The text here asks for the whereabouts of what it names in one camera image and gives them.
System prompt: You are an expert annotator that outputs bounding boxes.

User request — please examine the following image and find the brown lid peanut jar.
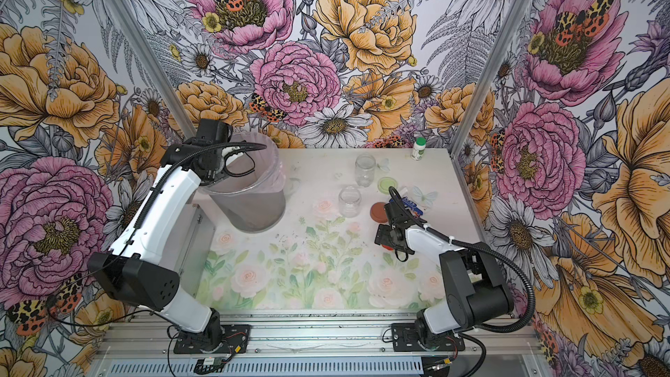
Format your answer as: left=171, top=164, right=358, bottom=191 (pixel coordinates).
left=338, top=185, right=362, bottom=218

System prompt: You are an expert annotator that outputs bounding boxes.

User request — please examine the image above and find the green lid peanut jar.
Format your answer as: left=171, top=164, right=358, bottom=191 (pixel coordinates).
left=354, top=154, right=377, bottom=188

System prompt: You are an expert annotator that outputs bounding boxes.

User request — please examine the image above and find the mesh bin with pink bag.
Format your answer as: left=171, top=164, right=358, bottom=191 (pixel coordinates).
left=201, top=132, right=286, bottom=233

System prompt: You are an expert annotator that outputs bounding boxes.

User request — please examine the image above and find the light green jar lid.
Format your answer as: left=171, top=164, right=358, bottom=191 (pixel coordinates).
left=377, top=176, right=398, bottom=195

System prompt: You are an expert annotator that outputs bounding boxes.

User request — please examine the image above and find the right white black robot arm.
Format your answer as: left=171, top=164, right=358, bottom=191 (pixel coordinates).
left=375, top=201, right=524, bottom=349

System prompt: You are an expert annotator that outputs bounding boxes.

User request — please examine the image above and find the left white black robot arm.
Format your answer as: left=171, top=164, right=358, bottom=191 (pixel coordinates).
left=87, top=120, right=232, bottom=352

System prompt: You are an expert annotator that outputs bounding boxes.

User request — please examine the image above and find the blue gauze bandage packet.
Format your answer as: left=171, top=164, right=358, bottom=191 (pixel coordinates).
left=403, top=198, right=423, bottom=217

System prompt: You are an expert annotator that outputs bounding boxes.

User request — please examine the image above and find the white bottle green cap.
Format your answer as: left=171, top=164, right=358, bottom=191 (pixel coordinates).
left=411, top=137, right=427, bottom=161

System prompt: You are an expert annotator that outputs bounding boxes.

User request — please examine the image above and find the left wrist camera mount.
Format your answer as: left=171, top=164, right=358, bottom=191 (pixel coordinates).
left=221, top=145, right=254, bottom=159

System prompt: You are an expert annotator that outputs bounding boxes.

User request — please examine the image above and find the left black cable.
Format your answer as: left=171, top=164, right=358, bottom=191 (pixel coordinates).
left=46, top=140, right=268, bottom=328

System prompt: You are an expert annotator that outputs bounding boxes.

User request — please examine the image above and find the right black corrugated cable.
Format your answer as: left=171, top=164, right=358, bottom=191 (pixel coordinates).
left=388, top=186, right=537, bottom=377

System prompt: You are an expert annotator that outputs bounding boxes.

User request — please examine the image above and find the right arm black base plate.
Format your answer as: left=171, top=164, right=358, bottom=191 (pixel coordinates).
left=390, top=323, right=465, bottom=353

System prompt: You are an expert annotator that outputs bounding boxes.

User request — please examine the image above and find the aluminium rail frame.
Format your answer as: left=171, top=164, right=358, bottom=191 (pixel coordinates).
left=89, top=310, right=551, bottom=376

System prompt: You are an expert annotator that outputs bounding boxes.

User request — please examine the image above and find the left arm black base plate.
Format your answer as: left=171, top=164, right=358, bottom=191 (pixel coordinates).
left=173, top=325, right=251, bottom=355

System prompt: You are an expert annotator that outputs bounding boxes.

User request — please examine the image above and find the left aluminium corner post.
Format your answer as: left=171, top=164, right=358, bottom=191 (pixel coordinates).
left=105, top=0, right=196, bottom=139

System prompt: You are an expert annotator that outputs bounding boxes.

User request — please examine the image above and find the aluminium corner post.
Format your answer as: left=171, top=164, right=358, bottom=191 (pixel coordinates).
left=448, top=0, right=556, bottom=157
left=105, top=0, right=196, bottom=139

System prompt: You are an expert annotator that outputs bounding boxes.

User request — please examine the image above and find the right aluminium corner post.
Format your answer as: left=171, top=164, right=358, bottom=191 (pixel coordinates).
left=448, top=0, right=556, bottom=157

